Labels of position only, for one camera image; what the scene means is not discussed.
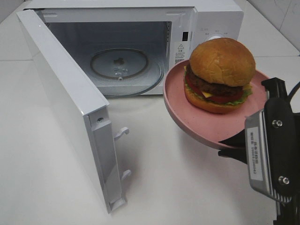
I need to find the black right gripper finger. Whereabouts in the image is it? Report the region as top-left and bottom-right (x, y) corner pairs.
(217, 78), (288, 165)
(244, 97), (299, 203)

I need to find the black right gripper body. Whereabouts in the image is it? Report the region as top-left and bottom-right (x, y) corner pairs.
(273, 199), (300, 225)

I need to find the pink round plate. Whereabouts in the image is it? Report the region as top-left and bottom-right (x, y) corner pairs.
(163, 60), (268, 149)

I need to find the burger with sesame-free bun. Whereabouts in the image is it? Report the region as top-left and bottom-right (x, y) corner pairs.
(184, 37), (256, 114)

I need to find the white microwave door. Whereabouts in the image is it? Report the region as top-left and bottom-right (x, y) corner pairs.
(17, 9), (131, 213)

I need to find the upper white microwave knob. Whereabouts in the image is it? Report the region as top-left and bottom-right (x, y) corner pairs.
(208, 35), (222, 40)

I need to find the white warning label sticker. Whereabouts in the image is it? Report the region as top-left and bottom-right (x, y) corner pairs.
(173, 41), (189, 64)

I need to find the glass microwave turntable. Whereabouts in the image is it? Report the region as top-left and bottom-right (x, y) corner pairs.
(90, 48), (165, 98)

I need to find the white microwave oven body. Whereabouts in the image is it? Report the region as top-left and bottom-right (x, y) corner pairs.
(23, 0), (244, 95)

